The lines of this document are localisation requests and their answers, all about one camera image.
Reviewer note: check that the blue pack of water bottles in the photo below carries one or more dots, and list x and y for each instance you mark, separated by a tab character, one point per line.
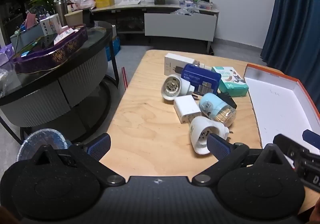
113	50

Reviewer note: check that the light blue toothpick jar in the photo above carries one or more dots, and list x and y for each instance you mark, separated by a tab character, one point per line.
212	106

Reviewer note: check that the grey television cabinet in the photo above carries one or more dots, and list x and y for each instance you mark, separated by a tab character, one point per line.
160	6

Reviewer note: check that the round dark coffee table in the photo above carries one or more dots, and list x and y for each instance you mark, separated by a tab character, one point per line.
75	76

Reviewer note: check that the teal bandage box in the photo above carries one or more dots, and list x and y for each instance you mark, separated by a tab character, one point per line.
232	86

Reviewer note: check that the black roll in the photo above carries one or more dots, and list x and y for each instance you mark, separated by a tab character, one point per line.
211	51

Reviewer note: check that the blue plastic box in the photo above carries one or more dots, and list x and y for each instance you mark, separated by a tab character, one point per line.
200	76

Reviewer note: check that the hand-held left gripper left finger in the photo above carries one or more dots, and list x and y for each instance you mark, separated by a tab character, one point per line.
100	144

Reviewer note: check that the small translucent plug adapter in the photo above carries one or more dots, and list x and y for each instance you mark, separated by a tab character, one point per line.
196	63

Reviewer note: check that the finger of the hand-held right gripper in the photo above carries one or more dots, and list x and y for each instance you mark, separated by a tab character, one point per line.
311	137
287	144

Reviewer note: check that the yellow box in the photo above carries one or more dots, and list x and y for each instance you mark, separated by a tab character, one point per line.
103	1

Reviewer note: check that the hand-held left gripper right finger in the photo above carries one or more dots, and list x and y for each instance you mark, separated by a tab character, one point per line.
218	147

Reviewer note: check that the steel thermos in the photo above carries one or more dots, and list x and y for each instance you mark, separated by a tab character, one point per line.
61	12

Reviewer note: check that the beige cup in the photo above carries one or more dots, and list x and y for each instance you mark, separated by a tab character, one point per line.
73	18

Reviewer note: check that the black wall charger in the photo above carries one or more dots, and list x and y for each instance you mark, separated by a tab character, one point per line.
228	100

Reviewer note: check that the white printed carton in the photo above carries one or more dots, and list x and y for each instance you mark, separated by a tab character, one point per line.
50	25

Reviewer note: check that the pile of clear plastic packets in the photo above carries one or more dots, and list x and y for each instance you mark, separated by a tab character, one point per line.
186	11

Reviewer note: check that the grey storage box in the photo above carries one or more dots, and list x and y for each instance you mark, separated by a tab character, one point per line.
27	36

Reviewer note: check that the large white wall charger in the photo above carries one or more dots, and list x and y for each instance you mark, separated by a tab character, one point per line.
186	107

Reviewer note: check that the orange-rimmed white box lid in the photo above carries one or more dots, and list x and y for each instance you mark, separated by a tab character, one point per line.
275	104

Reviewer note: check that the grey cabinet drawer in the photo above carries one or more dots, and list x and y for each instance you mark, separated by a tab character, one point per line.
180	26

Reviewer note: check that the dark blue curtain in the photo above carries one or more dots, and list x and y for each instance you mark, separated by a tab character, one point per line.
292	13

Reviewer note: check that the bin with clear plastic liner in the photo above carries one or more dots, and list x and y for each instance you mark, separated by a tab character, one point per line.
42	136

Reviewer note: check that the white plastic bag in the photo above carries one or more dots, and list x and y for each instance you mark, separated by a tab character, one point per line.
87	0

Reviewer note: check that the pile of small medicine boxes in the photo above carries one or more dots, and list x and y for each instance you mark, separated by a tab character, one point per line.
197	5

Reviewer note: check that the white charger carton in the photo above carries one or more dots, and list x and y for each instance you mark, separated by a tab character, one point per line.
175	60

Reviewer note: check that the white mosquito repellent heater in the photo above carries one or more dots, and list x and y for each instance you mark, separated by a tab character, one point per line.
200	129
172	86

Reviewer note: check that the red stick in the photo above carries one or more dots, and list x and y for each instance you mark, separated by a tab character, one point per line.
124	77

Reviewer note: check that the pink and white box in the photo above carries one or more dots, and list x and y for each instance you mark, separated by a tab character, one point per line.
63	35

